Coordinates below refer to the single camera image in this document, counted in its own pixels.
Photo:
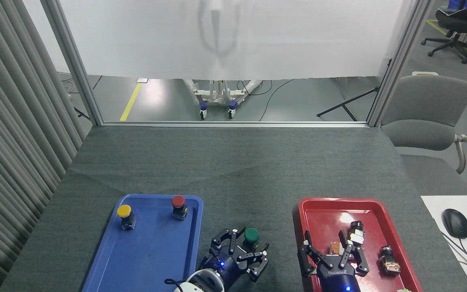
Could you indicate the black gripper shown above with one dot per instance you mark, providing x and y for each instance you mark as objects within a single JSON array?
[
  {"x": 225, "y": 265},
  {"x": 337, "y": 280}
]

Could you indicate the green push button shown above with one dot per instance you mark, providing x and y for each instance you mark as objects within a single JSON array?
[{"x": 251, "y": 235}]

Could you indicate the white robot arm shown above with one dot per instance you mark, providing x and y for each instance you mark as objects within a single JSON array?
[{"x": 201, "y": 284}]

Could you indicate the red push button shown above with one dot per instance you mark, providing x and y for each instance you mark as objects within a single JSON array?
[{"x": 178, "y": 201}]

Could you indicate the yellow push button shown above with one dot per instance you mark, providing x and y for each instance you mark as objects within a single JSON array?
[{"x": 124, "y": 211}]

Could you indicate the red plastic tray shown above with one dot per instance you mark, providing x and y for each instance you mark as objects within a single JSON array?
[{"x": 373, "y": 219}]

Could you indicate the dark grey table cloth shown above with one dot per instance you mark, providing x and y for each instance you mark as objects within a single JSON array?
[{"x": 237, "y": 170}]

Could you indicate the blue plastic tray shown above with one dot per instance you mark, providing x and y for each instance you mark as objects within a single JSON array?
[{"x": 152, "y": 251}]

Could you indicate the black computer mouse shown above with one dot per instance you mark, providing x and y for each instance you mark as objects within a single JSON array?
[{"x": 455, "y": 223}]

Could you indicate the white stand on wheels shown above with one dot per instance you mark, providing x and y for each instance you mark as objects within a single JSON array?
[{"x": 215, "y": 97}]

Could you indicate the black tripod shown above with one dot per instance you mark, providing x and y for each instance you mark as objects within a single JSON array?
[{"x": 349, "y": 101}]

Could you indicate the grey office chair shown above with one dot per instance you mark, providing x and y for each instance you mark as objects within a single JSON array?
[{"x": 428, "y": 105}]

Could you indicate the white paper sheet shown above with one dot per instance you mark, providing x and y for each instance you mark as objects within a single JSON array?
[{"x": 142, "y": 80}]

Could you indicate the white hanging screen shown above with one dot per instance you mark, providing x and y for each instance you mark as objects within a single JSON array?
[{"x": 237, "y": 40}]

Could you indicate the grey ribbed curtain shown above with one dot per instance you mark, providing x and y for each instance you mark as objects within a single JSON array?
[{"x": 10, "y": 142}]

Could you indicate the black office chair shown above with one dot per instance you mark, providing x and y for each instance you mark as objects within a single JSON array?
[{"x": 466, "y": 24}]

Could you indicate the blue storage bins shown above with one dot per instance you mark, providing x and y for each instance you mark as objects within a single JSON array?
[{"x": 458, "y": 4}]

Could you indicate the small orange switch part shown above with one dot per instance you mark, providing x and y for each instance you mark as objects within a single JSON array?
[{"x": 335, "y": 247}]

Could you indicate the black switch with white body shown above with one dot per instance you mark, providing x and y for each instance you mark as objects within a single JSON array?
[{"x": 356, "y": 234}]

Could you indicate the black switch with brown base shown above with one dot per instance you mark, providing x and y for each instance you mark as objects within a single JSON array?
[{"x": 389, "y": 261}]

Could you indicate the silver frame rail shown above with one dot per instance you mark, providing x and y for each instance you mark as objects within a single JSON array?
[{"x": 233, "y": 123}]

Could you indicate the silver frame post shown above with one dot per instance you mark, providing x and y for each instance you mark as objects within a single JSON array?
[
  {"x": 397, "y": 61},
  {"x": 73, "y": 61}
]

